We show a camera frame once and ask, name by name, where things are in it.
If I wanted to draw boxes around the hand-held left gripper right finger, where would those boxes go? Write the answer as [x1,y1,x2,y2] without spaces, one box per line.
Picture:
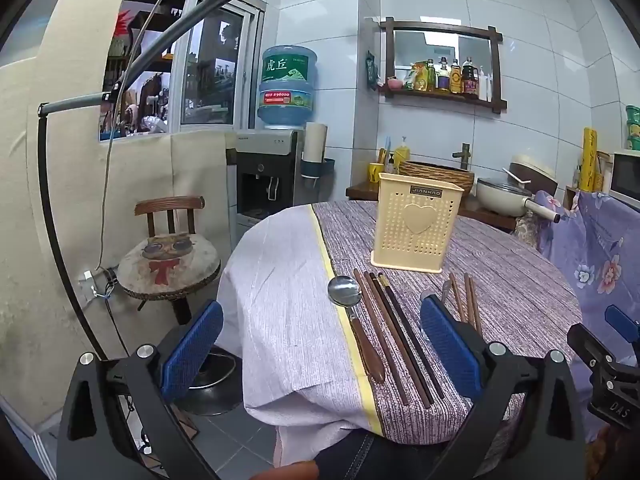
[421,296,586,480]

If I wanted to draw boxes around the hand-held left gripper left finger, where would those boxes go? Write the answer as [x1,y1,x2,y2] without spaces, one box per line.
[57,300,224,480]

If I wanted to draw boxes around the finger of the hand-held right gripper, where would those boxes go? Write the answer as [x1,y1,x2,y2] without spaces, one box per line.
[567,322,627,375]
[604,304,640,345]

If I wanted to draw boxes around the dark chopstick gold band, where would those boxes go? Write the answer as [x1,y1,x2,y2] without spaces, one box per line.
[378,273,446,401]
[370,271,435,408]

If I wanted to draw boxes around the brown wooden chopstick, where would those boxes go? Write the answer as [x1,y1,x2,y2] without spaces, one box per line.
[363,271,427,409]
[353,268,409,407]
[464,272,476,325]
[449,272,465,322]
[470,276,483,336]

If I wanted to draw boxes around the metal spoon wooden handle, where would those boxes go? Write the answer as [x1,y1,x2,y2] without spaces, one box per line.
[327,276,387,386]

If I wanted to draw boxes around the cream perforated utensil holder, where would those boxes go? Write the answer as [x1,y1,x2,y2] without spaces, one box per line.
[371,172,465,274]

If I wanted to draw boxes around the purple floral cloth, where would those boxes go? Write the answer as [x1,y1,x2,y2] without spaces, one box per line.
[530,189,640,441]

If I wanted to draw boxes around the purple striped tablecloth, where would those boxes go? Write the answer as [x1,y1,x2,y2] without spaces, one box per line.
[310,200,583,461]

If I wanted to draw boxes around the round cat print cushion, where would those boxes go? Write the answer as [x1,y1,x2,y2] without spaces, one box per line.
[117,232,222,301]

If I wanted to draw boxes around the white cloth yellow edge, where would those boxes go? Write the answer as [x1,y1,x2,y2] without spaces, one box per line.
[215,205,383,471]

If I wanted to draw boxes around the white power plug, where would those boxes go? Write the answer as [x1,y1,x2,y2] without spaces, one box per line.
[77,269,109,297]

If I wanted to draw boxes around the person's dark pants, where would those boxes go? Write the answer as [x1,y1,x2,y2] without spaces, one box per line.
[315,430,451,480]

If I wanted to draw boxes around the brown patterned cloth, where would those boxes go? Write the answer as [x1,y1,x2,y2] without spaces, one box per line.
[514,210,542,252]

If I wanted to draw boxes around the wooden chair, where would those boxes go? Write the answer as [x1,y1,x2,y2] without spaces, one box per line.
[116,196,246,417]

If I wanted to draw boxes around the white microwave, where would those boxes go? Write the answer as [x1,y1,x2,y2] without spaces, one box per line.
[610,150,640,211]

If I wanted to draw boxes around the yellow roll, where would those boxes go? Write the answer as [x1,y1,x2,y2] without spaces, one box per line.
[580,127,602,192]

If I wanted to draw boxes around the wicker wash basin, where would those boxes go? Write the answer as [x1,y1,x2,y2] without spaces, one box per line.
[397,160,476,199]

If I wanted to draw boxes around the brown white rice cooker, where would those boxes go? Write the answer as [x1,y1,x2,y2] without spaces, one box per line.
[509,154,558,196]

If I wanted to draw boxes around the water dispenser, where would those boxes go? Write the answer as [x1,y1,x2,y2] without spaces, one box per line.
[227,129,306,233]

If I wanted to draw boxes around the bamboo style faucet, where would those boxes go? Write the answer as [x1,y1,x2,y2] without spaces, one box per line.
[451,143,473,171]

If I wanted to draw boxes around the green containers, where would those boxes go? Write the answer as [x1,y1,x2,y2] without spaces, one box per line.
[625,105,640,151]

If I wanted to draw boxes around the beige fabric screen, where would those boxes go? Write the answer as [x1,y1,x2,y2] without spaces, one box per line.
[0,0,242,411]

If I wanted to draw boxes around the dark blue roll holder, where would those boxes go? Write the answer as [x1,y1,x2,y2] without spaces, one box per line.
[300,157,336,186]

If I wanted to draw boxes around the paper towel roll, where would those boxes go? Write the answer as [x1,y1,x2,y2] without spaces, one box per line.
[303,121,328,163]

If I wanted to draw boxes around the green yellow packet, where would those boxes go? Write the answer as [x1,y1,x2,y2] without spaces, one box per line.
[405,62,426,92]

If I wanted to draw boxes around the sliding window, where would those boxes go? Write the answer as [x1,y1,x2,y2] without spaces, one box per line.
[99,0,266,142]

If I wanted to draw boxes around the blue water jug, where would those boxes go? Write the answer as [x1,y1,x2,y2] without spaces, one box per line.
[257,45,319,130]

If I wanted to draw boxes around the wooden framed mirror shelf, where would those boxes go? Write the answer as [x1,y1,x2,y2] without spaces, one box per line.
[377,17,508,113]

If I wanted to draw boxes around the cream pot with handle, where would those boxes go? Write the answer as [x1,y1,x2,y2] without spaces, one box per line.
[475,177,563,223]

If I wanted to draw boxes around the thin grey cable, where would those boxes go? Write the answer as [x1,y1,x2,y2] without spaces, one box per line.
[96,0,201,273]

